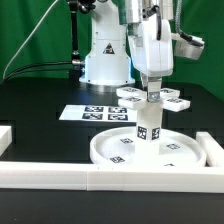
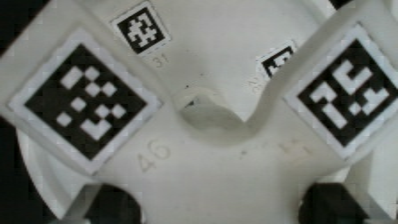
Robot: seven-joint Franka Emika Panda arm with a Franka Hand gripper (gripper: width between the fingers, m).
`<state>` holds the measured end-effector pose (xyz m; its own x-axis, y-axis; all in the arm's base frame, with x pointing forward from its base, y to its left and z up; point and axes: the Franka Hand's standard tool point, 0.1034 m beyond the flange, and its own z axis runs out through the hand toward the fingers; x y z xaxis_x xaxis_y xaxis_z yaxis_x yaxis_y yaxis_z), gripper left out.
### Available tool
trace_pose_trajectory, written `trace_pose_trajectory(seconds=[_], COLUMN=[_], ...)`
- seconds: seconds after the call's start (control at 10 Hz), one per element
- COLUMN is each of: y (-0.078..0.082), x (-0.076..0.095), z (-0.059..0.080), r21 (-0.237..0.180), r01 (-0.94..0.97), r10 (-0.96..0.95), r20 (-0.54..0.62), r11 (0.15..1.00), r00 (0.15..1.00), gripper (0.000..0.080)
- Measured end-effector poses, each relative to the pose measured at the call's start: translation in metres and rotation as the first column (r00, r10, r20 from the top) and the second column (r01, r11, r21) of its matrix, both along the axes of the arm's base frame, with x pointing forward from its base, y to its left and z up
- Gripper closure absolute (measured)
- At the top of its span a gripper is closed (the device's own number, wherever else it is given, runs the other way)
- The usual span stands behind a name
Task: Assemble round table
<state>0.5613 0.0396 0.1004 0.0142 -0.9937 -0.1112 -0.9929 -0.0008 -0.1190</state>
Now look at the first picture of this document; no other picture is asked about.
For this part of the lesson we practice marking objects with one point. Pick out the white front fence rail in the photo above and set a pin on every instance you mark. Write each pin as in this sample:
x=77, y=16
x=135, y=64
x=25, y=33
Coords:
x=89, y=177

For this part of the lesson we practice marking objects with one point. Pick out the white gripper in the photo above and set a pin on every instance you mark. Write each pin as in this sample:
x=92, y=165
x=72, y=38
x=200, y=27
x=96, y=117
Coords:
x=152, y=57

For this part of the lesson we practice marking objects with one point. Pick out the white marker sheet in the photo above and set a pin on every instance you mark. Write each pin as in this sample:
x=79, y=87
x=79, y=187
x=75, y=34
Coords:
x=98, y=113

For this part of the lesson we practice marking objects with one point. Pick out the white round table top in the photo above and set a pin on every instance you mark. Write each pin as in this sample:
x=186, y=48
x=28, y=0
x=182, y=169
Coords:
x=121, y=147

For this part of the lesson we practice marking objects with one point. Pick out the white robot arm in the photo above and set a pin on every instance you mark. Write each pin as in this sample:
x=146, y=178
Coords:
x=130, y=34

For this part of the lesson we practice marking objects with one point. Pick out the white left fence piece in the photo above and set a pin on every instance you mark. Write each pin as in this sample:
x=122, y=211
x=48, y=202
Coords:
x=5, y=138

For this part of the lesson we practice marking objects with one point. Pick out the white cross-shaped table base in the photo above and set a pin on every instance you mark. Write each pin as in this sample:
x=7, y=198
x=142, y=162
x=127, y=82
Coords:
x=136, y=99

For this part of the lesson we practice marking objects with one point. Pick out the white fence piece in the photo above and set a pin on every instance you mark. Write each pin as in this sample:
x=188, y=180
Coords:
x=5, y=138
x=214, y=152

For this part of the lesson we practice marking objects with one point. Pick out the white right fence piece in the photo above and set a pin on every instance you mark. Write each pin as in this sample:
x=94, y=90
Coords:
x=214, y=152

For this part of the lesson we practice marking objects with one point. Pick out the black camera stand pole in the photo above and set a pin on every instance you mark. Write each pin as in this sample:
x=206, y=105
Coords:
x=84, y=6

